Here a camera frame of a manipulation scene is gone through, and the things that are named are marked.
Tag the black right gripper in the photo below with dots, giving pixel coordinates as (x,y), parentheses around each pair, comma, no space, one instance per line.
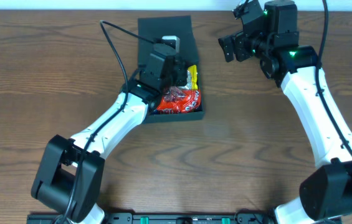
(239,48)

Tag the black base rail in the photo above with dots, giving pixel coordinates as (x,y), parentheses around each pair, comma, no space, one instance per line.
(128,218)

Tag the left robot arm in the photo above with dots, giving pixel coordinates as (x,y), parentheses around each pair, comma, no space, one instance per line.
(69,176)

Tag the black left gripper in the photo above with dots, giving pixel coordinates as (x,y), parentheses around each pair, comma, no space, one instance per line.
(180,71)

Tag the yellow Hacks candy bag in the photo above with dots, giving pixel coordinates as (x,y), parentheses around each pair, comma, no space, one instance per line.
(192,78)

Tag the black box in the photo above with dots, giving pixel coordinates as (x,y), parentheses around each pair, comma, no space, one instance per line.
(177,32)

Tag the red Hacks candy bag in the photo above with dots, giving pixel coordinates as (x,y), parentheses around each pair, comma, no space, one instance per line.
(176,100)

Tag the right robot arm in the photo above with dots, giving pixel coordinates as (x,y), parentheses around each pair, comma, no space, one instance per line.
(270,33)

